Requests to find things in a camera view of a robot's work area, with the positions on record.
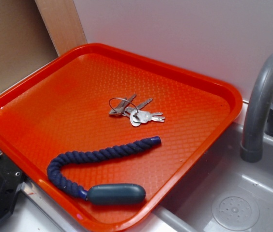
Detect grey curved faucet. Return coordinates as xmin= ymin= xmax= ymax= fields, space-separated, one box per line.
xmin=240 ymin=54 xmax=273 ymax=162

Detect dark teal oval case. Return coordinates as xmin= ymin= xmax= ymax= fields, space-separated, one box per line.
xmin=87 ymin=183 xmax=146 ymax=205

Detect blue twisted rope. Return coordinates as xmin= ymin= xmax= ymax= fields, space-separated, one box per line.
xmin=46 ymin=135 xmax=162 ymax=200

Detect grey toy sink basin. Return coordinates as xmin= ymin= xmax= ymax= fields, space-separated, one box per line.
xmin=154 ymin=124 xmax=273 ymax=232

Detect wooden board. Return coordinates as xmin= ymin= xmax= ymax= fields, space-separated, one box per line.
xmin=35 ymin=0 xmax=87 ymax=56

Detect silver keys on ring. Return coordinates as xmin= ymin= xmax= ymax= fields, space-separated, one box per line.
xmin=108 ymin=94 xmax=166 ymax=127

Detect orange plastic tray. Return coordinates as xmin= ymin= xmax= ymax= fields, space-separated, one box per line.
xmin=0 ymin=43 xmax=243 ymax=232

